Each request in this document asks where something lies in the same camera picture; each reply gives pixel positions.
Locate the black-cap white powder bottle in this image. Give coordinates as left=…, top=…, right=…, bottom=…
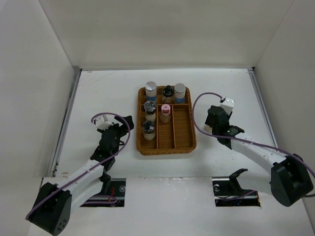
left=142, top=120, right=156, bottom=141

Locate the pink-cap spice bottle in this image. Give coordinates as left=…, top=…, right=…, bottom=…
left=160, top=104, right=171, bottom=123

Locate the blue-label jar silver lid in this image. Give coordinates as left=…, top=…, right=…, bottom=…
left=174, top=83, right=186, bottom=104
left=145, top=81, right=157, bottom=102

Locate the black pointed-cap spice bottle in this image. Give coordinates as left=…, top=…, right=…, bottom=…
left=162, top=85, right=174, bottom=104

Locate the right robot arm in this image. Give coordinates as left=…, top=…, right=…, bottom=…
left=205, top=105, right=314, bottom=207

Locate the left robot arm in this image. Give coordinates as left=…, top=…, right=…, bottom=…
left=26, top=113, right=134, bottom=236

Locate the brown wicker divided tray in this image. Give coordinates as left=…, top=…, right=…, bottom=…
left=136, top=86, right=196, bottom=155

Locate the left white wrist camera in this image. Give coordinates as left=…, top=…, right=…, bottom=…
left=94, top=115, right=113, bottom=130

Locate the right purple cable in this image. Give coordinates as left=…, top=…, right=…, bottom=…
left=192, top=92, right=315, bottom=200

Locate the purple cable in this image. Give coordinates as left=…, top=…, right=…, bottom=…
left=25, top=112, right=132, bottom=221
left=192, top=92, right=315, bottom=200

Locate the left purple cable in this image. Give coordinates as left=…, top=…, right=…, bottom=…
left=25, top=112, right=132, bottom=221

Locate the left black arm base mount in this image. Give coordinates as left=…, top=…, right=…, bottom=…
left=81, top=175, right=126, bottom=207

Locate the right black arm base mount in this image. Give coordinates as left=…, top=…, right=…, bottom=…
left=212, top=168, right=260, bottom=207

